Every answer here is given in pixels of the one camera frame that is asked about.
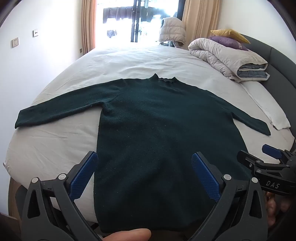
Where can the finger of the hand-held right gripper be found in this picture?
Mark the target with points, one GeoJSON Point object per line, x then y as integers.
{"type": "Point", "coordinates": [251, 161]}
{"type": "Point", "coordinates": [271, 150]}

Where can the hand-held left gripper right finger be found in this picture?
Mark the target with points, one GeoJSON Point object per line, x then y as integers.
{"type": "Point", "coordinates": [204, 176]}

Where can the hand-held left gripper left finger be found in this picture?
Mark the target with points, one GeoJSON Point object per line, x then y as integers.
{"type": "Point", "coordinates": [84, 172]}

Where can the dark green sweater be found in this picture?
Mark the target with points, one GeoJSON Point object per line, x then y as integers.
{"type": "Point", "coordinates": [161, 127]}

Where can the person's right hand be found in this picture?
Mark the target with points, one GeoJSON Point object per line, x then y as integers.
{"type": "Point", "coordinates": [284, 206]}

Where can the person's left hand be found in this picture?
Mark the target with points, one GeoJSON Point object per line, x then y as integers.
{"type": "Point", "coordinates": [129, 235]}

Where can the white pillow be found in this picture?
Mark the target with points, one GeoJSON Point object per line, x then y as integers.
{"type": "Point", "coordinates": [266, 102]}

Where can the grey upholstered headboard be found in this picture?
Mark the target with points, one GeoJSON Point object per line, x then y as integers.
{"type": "Point", "coordinates": [282, 69]}

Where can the folded beige duvet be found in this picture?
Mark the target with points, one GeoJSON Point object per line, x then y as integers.
{"type": "Point", "coordinates": [215, 53]}

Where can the purple pillow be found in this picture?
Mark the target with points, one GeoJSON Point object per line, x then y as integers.
{"type": "Point", "coordinates": [226, 42]}

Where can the bed with white sheet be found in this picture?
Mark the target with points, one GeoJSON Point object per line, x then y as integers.
{"type": "Point", "coordinates": [138, 62]}

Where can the yellow pillow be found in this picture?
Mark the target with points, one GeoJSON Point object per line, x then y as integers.
{"type": "Point", "coordinates": [231, 34]}

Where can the small blue hanging garment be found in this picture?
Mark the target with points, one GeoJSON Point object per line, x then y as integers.
{"type": "Point", "coordinates": [111, 33]}

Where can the glass balcony door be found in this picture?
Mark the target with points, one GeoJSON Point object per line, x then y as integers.
{"type": "Point", "coordinates": [122, 34]}

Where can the cream curtain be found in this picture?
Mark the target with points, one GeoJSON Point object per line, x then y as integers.
{"type": "Point", "coordinates": [201, 18]}

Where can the orange curtain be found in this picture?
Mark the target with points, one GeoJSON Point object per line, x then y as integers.
{"type": "Point", "coordinates": [89, 23]}

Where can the beige puffer jacket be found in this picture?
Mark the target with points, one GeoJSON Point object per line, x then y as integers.
{"type": "Point", "coordinates": [172, 30]}

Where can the dark hanging garment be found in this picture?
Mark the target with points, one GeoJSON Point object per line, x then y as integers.
{"type": "Point", "coordinates": [115, 14]}

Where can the white wall socket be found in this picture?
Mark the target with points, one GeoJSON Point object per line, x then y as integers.
{"type": "Point", "coordinates": [15, 42]}

